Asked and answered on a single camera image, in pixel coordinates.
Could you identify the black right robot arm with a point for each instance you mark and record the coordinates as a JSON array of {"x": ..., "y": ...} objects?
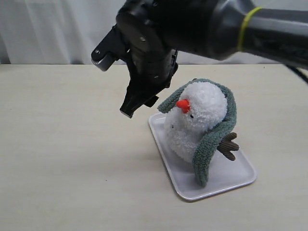
[{"x": 214, "y": 29}]

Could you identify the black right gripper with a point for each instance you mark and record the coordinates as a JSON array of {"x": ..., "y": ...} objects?
[{"x": 150, "y": 72}]

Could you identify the green fuzzy scarf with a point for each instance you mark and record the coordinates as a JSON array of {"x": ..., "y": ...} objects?
[{"x": 211, "y": 146}]

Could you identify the white plastic tray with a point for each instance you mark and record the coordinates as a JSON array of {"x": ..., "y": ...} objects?
[{"x": 224, "y": 175}]

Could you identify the white plush snowman toy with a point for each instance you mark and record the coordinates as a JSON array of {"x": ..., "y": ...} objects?
[{"x": 195, "y": 120}]

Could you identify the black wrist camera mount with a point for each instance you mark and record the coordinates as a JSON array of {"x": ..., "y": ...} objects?
[{"x": 112, "y": 48}]

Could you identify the white backdrop curtain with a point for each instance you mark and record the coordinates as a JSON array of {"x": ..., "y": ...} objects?
[{"x": 53, "y": 31}]

